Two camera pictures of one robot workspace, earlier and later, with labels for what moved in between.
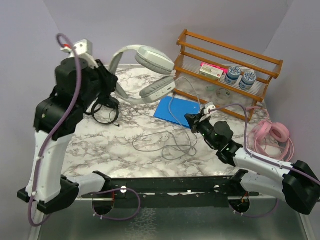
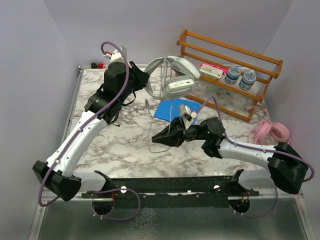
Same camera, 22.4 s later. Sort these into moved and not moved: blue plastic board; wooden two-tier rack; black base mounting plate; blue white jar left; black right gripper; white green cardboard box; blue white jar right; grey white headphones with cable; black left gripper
Moved: grey white headphones with cable; black left gripper; black right gripper
Not moved: wooden two-tier rack; black base mounting plate; white green cardboard box; blue white jar left; blue white jar right; blue plastic board
